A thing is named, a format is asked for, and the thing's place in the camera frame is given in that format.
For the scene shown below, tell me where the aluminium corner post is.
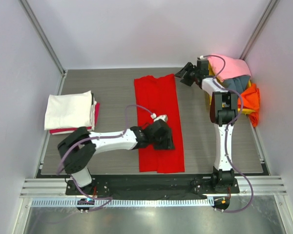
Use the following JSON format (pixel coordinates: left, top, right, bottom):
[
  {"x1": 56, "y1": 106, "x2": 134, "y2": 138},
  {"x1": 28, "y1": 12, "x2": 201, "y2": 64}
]
[
  {"x1": 240, "y1": 0, "x2": 280, "y2": 60},
  {"x1": 18, "y1": 0, "x2": 66, "y2": 77}
]

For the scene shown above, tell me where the pink t shirt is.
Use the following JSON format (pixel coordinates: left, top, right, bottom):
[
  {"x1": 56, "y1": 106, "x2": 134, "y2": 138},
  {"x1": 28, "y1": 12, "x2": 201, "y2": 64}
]
[{"x1": 207, "y1": 54, "x2": 251, "y2": 81}]

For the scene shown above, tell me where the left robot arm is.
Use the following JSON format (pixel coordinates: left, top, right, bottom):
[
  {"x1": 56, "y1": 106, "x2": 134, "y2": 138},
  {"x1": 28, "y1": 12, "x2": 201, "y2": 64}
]
[{"x1": 57, "y1": 119, "x2": 175, "y2": 195}]

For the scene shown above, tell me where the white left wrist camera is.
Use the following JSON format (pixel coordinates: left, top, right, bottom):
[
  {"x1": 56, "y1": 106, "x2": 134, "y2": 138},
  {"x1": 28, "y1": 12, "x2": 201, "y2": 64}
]
[{"x1": 150, "y1": 113, "x2": 168, "y2": 122}]

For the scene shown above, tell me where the aluminium front rail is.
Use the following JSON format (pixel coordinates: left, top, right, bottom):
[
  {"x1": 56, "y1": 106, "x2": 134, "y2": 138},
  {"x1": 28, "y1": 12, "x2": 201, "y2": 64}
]
[{"x1": 21, "y1": 175, "x2": 287, "y2": 197}]

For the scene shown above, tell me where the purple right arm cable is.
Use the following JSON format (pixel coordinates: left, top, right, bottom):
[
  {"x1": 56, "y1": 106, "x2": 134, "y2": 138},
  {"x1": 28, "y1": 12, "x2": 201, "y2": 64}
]
[{"x1": 202, "y1": 55, "x2": 254, "y2": 214}]

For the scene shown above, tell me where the orange t shirt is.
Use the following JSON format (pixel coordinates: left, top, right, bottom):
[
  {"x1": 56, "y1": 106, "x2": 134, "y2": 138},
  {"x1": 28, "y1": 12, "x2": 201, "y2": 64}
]
[{"x1": 238, "y1": 83, "x2": 260, "y2": 127}]

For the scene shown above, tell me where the grey t shirt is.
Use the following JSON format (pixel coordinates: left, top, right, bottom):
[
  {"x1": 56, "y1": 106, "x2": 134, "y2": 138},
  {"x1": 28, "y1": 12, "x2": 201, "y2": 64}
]
[{"x1": 223, "y1": 75, "x2": 251, "y2": 94}]

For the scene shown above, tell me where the slotted white cable duct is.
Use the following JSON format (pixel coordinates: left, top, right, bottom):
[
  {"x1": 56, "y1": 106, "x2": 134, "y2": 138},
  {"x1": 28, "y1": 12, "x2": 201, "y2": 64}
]
[{"x1": 31, "y1": 197, "x2": 214, "y2": 208}]

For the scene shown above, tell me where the left aluminium corner post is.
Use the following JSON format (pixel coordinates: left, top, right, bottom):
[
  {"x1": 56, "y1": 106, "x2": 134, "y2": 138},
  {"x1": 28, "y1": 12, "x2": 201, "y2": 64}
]
[{"x1": 18, "y1": 0, "x2": 66, "y2": 77}]

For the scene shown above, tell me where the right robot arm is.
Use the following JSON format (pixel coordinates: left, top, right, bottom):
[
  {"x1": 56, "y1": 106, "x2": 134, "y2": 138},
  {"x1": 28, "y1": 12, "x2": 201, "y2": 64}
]
[{"x1": 175, "y1": 56, "x2": 240, "y2": 193}]

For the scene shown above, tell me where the yellow plastic bin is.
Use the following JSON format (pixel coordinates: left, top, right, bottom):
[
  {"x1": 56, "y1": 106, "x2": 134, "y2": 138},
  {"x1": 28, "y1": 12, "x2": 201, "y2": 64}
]
[{"x1": 205, "y1": 65, "x2": 255, "y2": 115}]

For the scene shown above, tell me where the folded white t shirt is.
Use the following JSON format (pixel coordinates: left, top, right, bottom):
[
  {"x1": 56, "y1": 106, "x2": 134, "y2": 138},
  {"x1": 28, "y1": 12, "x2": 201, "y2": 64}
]
[{"x1": 44, "y1": 91, "x2": 97, "y2": 130}]

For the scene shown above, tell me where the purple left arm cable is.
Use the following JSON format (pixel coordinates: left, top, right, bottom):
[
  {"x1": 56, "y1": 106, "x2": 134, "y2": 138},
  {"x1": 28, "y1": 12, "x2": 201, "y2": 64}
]
[{"x1": 48, "y1": 104, "x2": 157, "y2": 224}]

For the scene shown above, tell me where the right aluminium corner post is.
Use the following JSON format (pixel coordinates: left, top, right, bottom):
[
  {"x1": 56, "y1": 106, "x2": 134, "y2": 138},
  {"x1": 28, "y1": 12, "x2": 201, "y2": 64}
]
[{"x1": 240, "y1": 0, "x2": 280, "y2": 60}]

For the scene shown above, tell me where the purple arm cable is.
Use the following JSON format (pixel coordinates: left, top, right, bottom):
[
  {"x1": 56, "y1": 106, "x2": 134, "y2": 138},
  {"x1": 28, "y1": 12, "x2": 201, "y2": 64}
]
[
  {"x1": 202, "y1": 55, "x2": 254, "y2": 214},
  {"x1": 48, "y1": 104, "x2": 157, "y2": 224}
]

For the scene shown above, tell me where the red t shirt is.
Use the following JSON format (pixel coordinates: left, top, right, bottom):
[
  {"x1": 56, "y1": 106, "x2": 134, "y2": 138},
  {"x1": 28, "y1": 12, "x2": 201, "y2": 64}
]
[{"x1": 134, "y1": 74, "x2": 185, "y2": 174}]

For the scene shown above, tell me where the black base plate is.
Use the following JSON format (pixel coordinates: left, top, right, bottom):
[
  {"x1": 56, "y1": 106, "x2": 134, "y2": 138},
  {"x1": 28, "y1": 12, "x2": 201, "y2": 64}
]
[{"x1": 64, "y1": 173, "x2": 240, "y2": 198}]

